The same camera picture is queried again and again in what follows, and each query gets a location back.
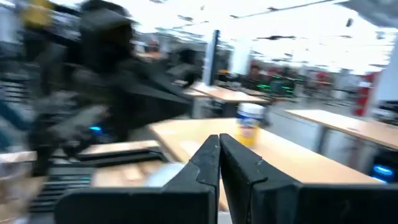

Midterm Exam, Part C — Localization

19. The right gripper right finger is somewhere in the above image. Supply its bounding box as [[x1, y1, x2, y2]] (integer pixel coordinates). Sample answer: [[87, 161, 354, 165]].
[[220, 133, 398, 224]]

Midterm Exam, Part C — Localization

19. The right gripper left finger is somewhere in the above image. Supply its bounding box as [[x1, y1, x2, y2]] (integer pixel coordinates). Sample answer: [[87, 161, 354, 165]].
[[54, 134, 221, 224]]

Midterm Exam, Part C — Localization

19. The disinfectant wipes canister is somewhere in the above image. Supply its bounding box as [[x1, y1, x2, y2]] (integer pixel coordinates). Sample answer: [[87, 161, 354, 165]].
[[234, 102, 267, 147]]

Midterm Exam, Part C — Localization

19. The dark building column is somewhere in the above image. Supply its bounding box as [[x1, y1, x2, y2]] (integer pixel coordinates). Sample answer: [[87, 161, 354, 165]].
[[201, 29, 220, 86]]

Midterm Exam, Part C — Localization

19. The beige background desk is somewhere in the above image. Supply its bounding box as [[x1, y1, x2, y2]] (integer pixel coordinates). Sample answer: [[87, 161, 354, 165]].
[[182, 81, 270, 105], [284, 108, 398, 150]]

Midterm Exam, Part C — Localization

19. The black metal frame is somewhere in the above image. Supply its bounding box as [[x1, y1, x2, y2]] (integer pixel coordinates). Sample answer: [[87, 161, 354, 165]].
[[30, 146, 169, 212]]

